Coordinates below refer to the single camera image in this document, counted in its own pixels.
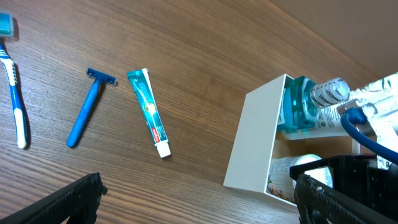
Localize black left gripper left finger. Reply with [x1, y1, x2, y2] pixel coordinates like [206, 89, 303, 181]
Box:
[1, 172, 108, 224]

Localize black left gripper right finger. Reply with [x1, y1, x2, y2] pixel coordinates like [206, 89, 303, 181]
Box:
[294, 174, 397, 224]

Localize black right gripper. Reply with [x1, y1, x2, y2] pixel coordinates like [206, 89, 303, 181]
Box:
[290, 155, 397, 220]

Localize cotton swab tub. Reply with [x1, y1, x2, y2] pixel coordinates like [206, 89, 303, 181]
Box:
[267, 154, 333, 203]

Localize white lotion tube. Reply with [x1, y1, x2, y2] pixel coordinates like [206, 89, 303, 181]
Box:
[282, 73, 397, 140]

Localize blue mouthwash bottle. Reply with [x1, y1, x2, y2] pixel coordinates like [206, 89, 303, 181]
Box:
[277, 76, 350, 131]

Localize blue disposable razor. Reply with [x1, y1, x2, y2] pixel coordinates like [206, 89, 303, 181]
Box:
[66, 68, 117, 148]

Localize teal toothpaste tube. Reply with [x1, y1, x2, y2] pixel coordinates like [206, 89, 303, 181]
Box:
[127, 68, 172, 159]

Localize blue white toothbrush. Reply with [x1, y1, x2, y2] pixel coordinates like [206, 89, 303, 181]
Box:
[1, 11, 28, 149]

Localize white square container box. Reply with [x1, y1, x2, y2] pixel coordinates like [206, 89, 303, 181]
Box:
[223, 73, 379, 208]

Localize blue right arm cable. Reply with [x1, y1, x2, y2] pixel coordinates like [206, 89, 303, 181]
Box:
[340, 107, 398, 166]

